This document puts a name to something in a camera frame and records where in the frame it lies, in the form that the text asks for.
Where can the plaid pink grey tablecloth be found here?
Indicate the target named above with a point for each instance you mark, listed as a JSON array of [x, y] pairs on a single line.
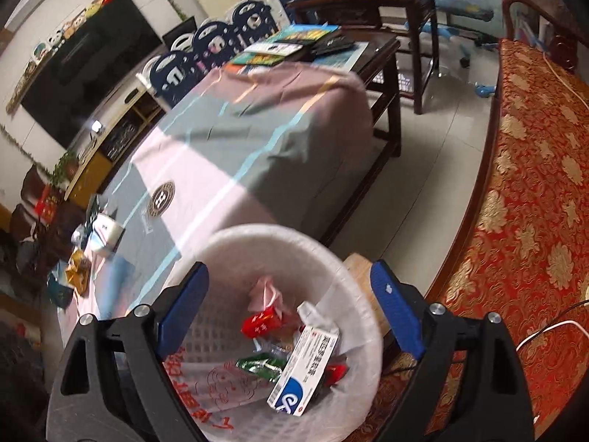
[[287, 146]]

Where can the pink plastic bag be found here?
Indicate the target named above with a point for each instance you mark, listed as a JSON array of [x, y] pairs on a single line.
[[265, 295]]

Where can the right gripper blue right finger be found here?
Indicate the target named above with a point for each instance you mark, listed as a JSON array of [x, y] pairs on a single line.
[[398, 312]]

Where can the black flat television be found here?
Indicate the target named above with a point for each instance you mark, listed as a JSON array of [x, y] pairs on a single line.
[[87, 67]]

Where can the red gold patterned sofa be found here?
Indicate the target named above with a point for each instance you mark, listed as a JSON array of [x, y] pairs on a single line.
[[522, 248]]

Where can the dark green gift bag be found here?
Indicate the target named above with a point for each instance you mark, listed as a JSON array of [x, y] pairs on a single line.
[[60, 292]]

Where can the dark wooden side table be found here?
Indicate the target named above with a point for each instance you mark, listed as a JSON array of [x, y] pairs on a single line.
[[421, 30]]

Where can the green snack wrapper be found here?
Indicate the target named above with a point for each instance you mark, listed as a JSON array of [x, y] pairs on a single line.
[[263, 365]]

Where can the blue white baby fence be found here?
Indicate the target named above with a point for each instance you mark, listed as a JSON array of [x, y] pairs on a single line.
[[170, 76]]

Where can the white blue medicine box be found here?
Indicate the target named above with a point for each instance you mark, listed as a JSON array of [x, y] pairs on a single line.
[[303, 372]]

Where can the red cigarette carton box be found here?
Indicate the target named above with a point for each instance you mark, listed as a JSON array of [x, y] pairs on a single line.
[[261, 323]]

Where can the white paper bowl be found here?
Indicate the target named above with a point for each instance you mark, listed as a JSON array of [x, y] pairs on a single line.
[[104, 236]]

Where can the white trash basket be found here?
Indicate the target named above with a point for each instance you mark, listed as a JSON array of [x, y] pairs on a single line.
[[229, 404]]

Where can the stack of colourful books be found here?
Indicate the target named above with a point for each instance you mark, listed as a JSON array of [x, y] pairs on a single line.
[[298, 42]]

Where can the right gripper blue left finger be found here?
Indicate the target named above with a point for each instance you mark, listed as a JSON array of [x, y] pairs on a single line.
[[111, 384]]

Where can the yellow wooden tv cabinet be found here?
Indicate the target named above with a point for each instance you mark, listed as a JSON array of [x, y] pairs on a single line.
[[121, 122]]

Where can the yellow snack wrapper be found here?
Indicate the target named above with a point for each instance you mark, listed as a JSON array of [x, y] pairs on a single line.
[[77, 272]]

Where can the green potted plant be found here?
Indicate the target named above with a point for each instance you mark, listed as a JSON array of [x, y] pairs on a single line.
[[65, 169]]

